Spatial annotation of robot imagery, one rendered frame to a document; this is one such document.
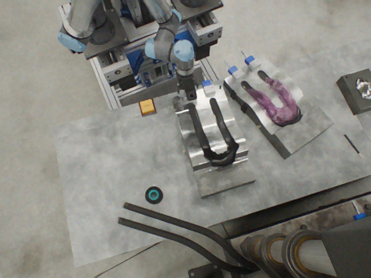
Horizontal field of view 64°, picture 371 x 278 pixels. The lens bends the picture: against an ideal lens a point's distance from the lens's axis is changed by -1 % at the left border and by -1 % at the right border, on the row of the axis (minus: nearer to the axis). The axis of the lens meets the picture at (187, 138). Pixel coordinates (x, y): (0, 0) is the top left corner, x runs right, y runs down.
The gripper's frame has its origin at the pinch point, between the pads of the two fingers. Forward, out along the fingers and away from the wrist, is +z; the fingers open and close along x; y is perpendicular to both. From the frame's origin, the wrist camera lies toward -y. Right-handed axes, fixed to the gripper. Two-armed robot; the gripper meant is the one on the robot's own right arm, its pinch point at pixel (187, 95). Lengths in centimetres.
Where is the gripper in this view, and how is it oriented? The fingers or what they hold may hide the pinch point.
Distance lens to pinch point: 146.3
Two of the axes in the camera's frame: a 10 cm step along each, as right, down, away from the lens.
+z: 0.3, 3.3, 9.4
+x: -9.6, 2.8, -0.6
